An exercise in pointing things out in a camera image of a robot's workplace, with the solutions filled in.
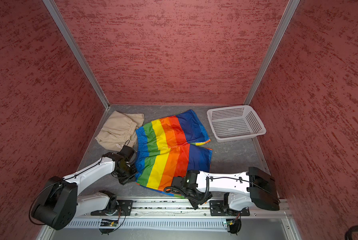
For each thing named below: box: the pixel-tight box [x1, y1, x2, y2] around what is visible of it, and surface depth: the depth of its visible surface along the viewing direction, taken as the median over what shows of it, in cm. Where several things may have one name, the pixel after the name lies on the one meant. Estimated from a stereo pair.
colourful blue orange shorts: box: [135, 109, 213, 198], surface depth 94 cm
